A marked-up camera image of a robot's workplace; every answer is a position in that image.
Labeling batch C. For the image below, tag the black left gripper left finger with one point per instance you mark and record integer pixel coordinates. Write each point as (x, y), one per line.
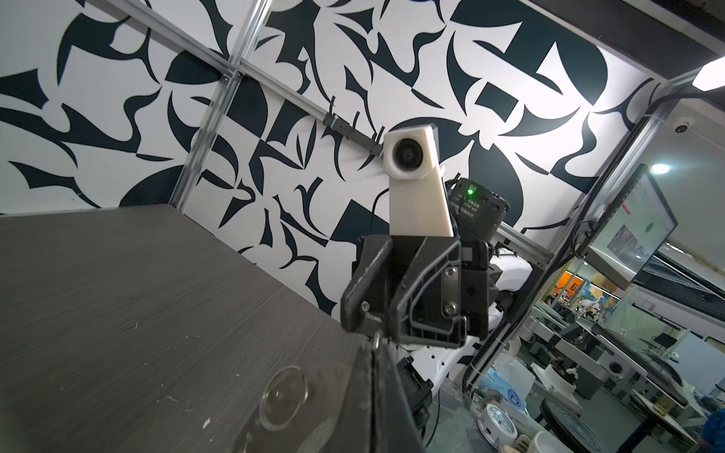
(339, 393)

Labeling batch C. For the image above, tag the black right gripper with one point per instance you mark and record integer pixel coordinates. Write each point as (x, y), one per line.
(417, 290)

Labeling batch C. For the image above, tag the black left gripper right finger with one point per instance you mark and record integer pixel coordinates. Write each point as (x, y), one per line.
(394, 429)

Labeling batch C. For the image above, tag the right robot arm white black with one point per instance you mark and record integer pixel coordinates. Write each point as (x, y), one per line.
(475, 214)

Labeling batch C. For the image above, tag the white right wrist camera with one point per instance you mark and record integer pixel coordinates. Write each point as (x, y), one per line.
(417, 195)

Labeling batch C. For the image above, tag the black wall hook rail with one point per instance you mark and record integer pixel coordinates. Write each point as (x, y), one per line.
(340, 130)

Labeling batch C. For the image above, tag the wall-mounted monitor screen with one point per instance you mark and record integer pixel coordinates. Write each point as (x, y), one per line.
(631, 230)

